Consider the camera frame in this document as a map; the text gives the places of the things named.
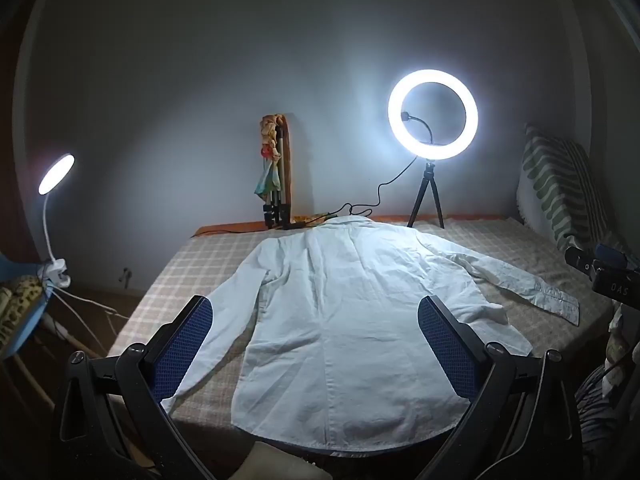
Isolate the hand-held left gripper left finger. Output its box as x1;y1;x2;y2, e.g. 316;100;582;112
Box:
50;295;236;480

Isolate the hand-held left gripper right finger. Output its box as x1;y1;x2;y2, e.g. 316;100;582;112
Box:
416;295;584;480

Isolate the white shirt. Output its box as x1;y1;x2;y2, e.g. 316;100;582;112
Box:
160;215;581;458

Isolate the beige checked blanket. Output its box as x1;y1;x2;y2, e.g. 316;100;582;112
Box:
107;217;616;446

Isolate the green striped pillow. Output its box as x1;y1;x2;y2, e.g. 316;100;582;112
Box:
515;122;631;261

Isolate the grey striped clothing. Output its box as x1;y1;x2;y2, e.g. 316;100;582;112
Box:
575;365;640;480

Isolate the cream cloth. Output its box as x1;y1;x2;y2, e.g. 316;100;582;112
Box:
245;441;333;480

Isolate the blue plastic chair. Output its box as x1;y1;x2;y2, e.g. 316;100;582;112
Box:
0;252;51;361

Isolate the leopard print cloth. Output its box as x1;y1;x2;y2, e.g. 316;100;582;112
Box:
0;275;43;348

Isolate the black mini tripod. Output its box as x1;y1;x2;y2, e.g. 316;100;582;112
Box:
407;160;446;231

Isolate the folded tripod stand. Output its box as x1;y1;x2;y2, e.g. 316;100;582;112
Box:
260;120;295;231

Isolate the colourful patterned cloth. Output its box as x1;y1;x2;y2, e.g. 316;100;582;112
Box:
255;115;291;198

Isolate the white clip desk lamp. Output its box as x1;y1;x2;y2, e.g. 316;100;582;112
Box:
39;154;76;288

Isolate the gooseneck phone holder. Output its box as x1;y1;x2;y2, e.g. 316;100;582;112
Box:
401;111;436;143

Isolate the white lamp cable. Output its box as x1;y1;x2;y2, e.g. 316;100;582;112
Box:
47;285;131;356

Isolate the black ring light cable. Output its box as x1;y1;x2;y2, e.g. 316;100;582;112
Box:
295;156;420;223

